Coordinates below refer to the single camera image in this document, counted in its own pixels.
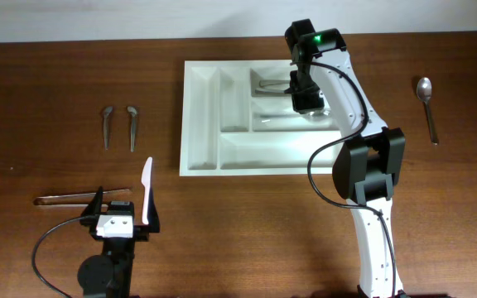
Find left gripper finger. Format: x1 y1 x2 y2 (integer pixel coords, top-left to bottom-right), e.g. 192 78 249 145
79 186 104 226
147 189 160 233

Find metal fork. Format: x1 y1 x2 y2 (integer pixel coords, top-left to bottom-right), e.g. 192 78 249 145
254 87 289 96
259 79 290 88

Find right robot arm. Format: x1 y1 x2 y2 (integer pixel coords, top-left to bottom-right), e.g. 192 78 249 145
285 19 406 297

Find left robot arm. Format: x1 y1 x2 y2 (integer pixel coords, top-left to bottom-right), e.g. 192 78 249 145
77 188 161 297

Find white plastic knife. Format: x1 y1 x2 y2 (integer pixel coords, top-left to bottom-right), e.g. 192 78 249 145
141 156 153 225

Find metal tongs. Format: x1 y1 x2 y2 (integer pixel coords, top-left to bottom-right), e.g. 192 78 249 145
32 188 132 208

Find white cutlery tray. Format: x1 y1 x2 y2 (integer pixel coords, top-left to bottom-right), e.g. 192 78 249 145
180 60 340 176

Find left small bent spoon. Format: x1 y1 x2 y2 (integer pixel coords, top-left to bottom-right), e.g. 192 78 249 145
102 106 113 150

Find small bent spoon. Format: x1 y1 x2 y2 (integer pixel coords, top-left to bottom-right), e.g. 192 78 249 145
127 106 138 152
102 106 113 150

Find right small bent spoon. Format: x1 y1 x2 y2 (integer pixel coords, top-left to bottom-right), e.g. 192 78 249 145
127 106 138 152

